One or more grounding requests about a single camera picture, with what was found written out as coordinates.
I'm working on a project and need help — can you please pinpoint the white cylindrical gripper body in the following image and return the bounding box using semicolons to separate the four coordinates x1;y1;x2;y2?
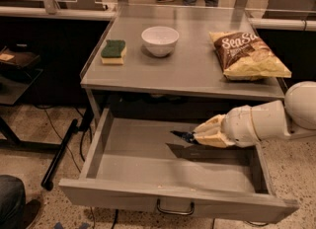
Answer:
222;106;259;147

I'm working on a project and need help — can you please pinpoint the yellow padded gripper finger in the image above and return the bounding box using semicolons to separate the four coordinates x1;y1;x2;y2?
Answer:
194;114;225;134
195;132;234;148

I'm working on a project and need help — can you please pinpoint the dark blue rxbar wrapper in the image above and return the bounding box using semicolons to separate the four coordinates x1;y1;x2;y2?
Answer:
171;130;198;144

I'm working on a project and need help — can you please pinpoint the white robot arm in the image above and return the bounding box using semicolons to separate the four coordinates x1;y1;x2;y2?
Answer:
194;81;316;148

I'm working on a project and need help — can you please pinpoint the grey open top drawer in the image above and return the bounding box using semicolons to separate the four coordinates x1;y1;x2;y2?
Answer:
59;110;298;223

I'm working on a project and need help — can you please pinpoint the yellow brown chips bag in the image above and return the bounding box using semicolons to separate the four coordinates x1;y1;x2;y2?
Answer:
209;32;291;81

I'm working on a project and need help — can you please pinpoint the white ceramic bowl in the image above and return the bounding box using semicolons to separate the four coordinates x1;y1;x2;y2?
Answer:
141;26;179;57

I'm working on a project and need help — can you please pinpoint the grey cabinet table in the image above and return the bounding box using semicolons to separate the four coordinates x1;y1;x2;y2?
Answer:
81;5;284;117

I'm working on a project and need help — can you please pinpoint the green yellow sponge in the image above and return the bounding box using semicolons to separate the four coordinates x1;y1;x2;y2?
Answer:
101;39;126;65

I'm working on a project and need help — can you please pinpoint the black floor bar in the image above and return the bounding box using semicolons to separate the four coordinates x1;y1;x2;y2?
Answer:
40;119;78;191

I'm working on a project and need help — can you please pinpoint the dark side shelf with tray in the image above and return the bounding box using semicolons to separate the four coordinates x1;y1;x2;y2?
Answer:
0;46;42;106

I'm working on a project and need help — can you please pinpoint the seated person leg and shoe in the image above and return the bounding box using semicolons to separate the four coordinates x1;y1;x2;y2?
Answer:
0;175;41;229

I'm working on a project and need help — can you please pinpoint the black metal drawer handle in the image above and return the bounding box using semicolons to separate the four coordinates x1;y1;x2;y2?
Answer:
156;198;195;216

